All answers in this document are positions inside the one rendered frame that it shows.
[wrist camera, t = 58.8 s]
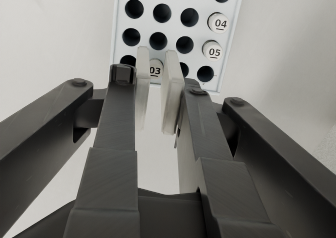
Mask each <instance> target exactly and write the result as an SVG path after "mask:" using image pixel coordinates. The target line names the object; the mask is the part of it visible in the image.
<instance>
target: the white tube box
mask: <svg viewBox="0 0 336 238"><path fill-rule="evenodd" d="M241 3H242V0H114V7H113V20H112V33H111V46H110V58H109V71H108V81H109V74H110V65H112V64H128V65H131V66H134V67H136V59H137V50H138V47H140V46H147V48H148V49H149V59H150V60H151V59H153V58H156V59H159V60H160V61H161V63H162V65H163V67H164V62H165V55H166V51H168V49H169V50H175V51H176V52H177V55H178V59H179V63H180V67H181V71H182V74H183V77H184V78H192V79H195V80H196V81H198V82H199V84H200V87H201V89H202V90H204V91H206V92H208V93H209V94H210V95H220V91H221V88H222V83H223V79H224V75H225V71H226V66H227V62H228V58H229V54H230V49H231V45H232V41H233V37H234V32H235V28H236V24H237V20H238V15H239V11H240V7H241ZM214 12H216V13H220V14H223V15H225V16H227V18H228V19H229V23H230V25H229V28H228V30H227V31H226V32H225V33H222V34H218V33H215V32H213V31H212V30H211V28H210V27H209V26H208V24H207V21H208V17H209V16H210V15H211V14H212V13H214ZM208 40H213V41H214V42H216V43H218V44H219V45H220V46H221V47H222V49H223V55H222V57H221V59H220V60H219V61H216V62H212V61H209V60H208V59H207V58H206V57H205V55H204V52H203V51H202V46H203V44H204V43H205V42H206V41H208Z"/></svg>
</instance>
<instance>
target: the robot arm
mask: <svg viewBox="0 0 336 238"><path fill-rule="evenodd" d="M150 81H151V74H150V58H149V49H148V47H147V46H139V47H137V56H136V65H135V67H134V66H131V65H128V64H112V65H110V68H109V81H108V86H107V88H104V89H94V84H93V83H92V82H91V81H89V80H85V79H82V78H74V79H69V80H67V81H65V82H63V83H62V84H60V85H59V86H57V87H55V88H54V89H52V90H51V91H49V92H47V93H46V94H44V95H43V96H41V97H39V98H38V99H36V100H35V101H33V102H32V103H30V104H28V105H27V106H25V107H24V108H22V109H20V110H19V111H17V112H16V113H14V114H12V115H11V116H9V117H8V118H6V119H4V120H2V121H1V122H0V238H3V237H4V236H5V235H6V233H7V232H8V231H9V230H10V229H11V228H12V226H13V225H14V224H15V223H16V222H17V220H18V219H19V218H20V217H21V216H22V214H23V213H24V212H25V211H26V210H27V209H28V207H29V206H30V205H31V204H32V203H33V201H34V200H35V199H36V198H37V197H38V196H39V194H40V193H41V192H42V191H43V190H44V188H45V187H46V186H47V185H48V184H49V182H50V181H51V180H52V179H53V178H54V177H55V175H56V174H57V173H58V172H59V171H60V169H61V168H62V167H63V166H64V165H65V164H66V162H67V161H68V160H69V159H70V158H71V156H72V155H73V154H74V153H75V152H76V150H77V149H78V148H79V147H80V146H81V145H82V143H83V142H84V141H85V140H86V139H87V137H88V136H89V135H90V134H91V128H97V131H96V135H95V139H94V143H93V147H90V148H89V150H88V154H87V158H86V162H85V166H84V169H83V173H82V177H81V181H80V185H79V188H78V192H77V196H76V199H75V200H73V201H71V202H69V203H67V204H65V205H64V206H62V207H60V208H59V209H57V210H56V211H54V212H52V213H51V214H49V215H48V216H46V217H44V218H43V219H41V220H40V221H38V222H36V223H35V224H33V225H31V226H30V227H28V228H27V229H25V230H23V231H22V232H20V233H19V234H17V235H15V236H14V237H12V238H336V175H335V174H334V173H333V172H332V171H331V170H329V169H328V168H327V167H326V166H325V165H323V164H322V163H321V162H320V161H318V160H317V159H316V158H315V157H314V156H312V155H311V154H310V153H309V152H308V151H306V150H305V149H304V148H303V147H302V146H300V145H299V144H298V143H297V142H296V141H294V140H293V139H292V138H291V137H290V136H288V135H287V134H286V133H285V132H284V131H282V130H281V129H280V128H279V127H278V126H276V125H275V124H274V123H273V122H272V121H270V120H269V119H268V118H266V117H265V116H264V115H263V114H262V113H260V112H259V111H258V110H257V109H256V108H254V107H253V106H252V105H251V104H250V103H248V102H247V101H245V100H243V99H241V98H239V97H227V98H225V99H224V101H223V104H219V103H215V102H212V100H211V97H210V94H209V93H208V92H206V91H204V90H202V89H201V86H200V84H199V82H198V81H196V80H195V79H192V78H184V77H183V74H182V70H181V66H180V62H179V58H178V55H177V52H176V51H175V50H169V49H168V51H166V53H165V60H164V66H163V75H162V80H161V86H160V104H161V132H163V134H164V135H172V136H173V135H174V134H176V138H175V144H174V148H175V149H176V147H177V162H178V179H179V194H173V195H165V194H161V193H157V192H153V191H149V190H146V189H142V188H138V153H137V151H135V131H136V132H142V130H144V126H145V118H146V111H147V103H148V96H149V88H150ZM177 126H178V127H177ZM176 131H177V133H176Z"/></svg>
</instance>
